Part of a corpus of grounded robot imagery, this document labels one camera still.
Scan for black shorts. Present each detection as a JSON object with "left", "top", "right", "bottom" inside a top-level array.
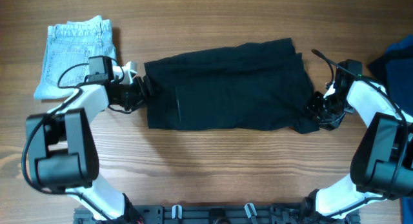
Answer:
[{"left": 145, "top": 38, "right": 319, "bottom": 134}]

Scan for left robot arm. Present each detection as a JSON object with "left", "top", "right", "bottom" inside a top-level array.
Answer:
[{"left": 21, "top": 56, "right": 154, "bottom": 223}]

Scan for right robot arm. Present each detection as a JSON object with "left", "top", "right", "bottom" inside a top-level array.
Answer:
[{"left": 299, "top": 59, "right": 412, "bottom": 223}]

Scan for blue clothes pile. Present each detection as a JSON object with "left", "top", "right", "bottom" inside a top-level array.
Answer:
[{"left": 367, "top": 35, "right": 413, "bottom": 224}]

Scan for folded light blue jeans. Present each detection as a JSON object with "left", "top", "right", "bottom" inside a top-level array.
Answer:
[{"left": 34, "top": 15, "right": 116, "bottom": 100}]

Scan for black aluminium base frame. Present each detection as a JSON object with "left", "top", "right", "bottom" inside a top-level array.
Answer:
[{"left": 73, "top": 203, "right": 361, "bottom": 224}]

